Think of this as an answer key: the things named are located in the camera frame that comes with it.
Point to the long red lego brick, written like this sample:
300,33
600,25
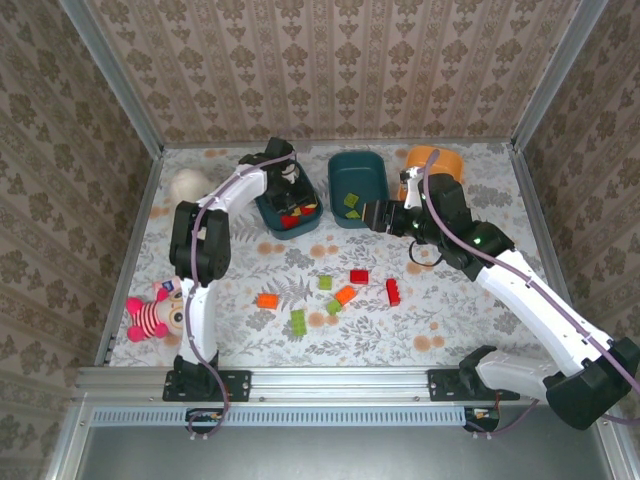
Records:
290,221
393,292

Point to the square red lego brick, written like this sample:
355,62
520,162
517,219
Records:
359,276

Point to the small green lego brick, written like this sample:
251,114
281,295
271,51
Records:
334,307
325,282
354,214
351,199

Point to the orange lego brick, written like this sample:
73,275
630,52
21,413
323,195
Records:
267,300
345,295

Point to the long green lego brick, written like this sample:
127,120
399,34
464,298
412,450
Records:
298,322

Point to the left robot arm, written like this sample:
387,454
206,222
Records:
202,320

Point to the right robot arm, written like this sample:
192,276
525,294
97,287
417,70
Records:
535,312

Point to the teal plastic container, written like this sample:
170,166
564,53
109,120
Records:
295,232
357,172

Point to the orange plastic container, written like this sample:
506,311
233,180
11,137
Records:
445,160

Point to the white bear plush toy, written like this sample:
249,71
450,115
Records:
186,184

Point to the floral patterned table cover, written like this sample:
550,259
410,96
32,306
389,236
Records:
375,340

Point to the pink striped plush toy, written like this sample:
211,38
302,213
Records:
150,312

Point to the small circuit board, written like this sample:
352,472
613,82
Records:
482,414
205,416

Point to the grey metal tray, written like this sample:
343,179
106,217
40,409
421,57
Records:
325,455

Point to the aluminium back rail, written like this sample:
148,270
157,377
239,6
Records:
225,145

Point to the aluminium side rail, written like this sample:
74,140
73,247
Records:
534,210
141,210

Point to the aluminium front rail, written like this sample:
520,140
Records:
340,385

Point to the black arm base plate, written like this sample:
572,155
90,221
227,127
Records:
445,385
237,385

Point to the aluminium frame post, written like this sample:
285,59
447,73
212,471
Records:
112,80
557,75

